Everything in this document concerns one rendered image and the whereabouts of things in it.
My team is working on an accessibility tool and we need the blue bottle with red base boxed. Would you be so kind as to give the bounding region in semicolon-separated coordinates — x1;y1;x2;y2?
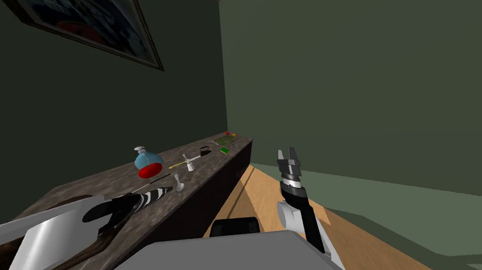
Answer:
131;145;166;181

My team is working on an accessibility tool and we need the thin black stick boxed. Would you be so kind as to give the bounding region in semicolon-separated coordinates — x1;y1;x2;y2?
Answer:
131;170;172;197

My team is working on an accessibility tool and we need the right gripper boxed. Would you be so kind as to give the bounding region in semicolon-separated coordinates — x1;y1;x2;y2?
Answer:
274;145;305;189

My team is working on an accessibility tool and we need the black-and-white striped object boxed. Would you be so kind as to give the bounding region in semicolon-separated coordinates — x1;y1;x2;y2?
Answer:
132;184;173;213

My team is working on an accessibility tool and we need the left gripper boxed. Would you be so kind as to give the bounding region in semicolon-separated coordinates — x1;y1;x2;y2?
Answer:
81;190;144;241

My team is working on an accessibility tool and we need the dark framed wall picture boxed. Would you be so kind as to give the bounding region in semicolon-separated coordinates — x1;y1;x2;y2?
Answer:
0;0;171;73

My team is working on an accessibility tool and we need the yellow-handled white tool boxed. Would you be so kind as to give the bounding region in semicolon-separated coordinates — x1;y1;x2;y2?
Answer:
168;152;202;174

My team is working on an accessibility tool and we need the dark brown round basin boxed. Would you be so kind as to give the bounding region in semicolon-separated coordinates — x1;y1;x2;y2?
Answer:
0;187;122;270

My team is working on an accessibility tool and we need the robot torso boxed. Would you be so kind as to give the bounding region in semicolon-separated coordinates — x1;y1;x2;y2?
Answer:
103;205;389;270

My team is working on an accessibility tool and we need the green flat board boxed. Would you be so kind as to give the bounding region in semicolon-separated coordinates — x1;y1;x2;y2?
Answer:
213;133;239;149

